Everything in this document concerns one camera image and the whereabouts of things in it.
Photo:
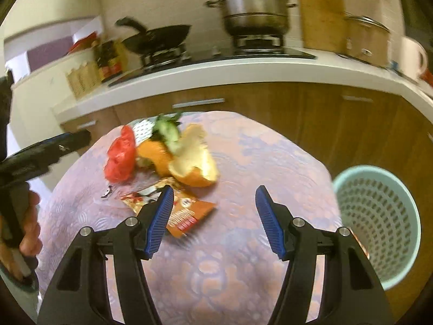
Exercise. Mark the large orange peel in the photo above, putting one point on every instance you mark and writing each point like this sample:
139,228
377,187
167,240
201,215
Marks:
192,155

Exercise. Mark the red crate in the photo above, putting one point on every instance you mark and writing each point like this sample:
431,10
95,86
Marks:
427,78

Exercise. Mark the steel steamer pot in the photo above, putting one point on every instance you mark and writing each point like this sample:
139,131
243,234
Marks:
253,6

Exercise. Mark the person's left hand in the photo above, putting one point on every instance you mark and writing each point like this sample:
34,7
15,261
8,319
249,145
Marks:
32,230

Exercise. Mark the green vegetable scrap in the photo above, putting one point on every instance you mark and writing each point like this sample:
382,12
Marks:
165,128

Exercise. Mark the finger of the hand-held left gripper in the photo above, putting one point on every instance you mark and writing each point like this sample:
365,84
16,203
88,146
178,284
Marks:
67,142

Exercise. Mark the dark sauce bottle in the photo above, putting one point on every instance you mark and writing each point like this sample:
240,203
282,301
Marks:
104,61

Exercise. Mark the white electric kettle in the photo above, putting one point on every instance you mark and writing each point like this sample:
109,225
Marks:
411,57

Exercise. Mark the black glass gas stove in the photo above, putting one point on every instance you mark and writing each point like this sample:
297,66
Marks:
216,57

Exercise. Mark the wooden cutting board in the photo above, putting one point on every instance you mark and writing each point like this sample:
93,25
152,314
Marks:
321,17

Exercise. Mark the small black white scrap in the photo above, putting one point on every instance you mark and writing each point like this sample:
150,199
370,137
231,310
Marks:
107,192

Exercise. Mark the teal plastic basket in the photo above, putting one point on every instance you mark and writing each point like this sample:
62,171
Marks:
379,210

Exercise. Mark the small orange peel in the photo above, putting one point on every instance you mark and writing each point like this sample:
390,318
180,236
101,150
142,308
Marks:
155,155

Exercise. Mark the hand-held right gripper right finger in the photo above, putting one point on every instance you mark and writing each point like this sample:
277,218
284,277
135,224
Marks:
269,220

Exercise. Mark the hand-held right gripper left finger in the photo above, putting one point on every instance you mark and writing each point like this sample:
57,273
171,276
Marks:
160,220

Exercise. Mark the black wok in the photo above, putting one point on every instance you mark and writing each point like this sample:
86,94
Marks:
159,39

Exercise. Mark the yellow woven basket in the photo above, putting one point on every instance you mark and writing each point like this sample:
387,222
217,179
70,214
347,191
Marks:
83,79

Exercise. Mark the brown rice cooker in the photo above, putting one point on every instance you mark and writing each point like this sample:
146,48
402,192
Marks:
368,44

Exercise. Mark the orange snack packet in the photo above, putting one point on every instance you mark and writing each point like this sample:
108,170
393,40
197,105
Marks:
189,215

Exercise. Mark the pink patterned tablecloth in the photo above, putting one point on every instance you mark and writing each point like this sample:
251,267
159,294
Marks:
236,162

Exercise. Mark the red plastic packet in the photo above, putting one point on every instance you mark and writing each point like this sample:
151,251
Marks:
84,42

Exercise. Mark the red plastic bag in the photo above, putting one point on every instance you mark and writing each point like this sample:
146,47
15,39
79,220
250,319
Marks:
118,155

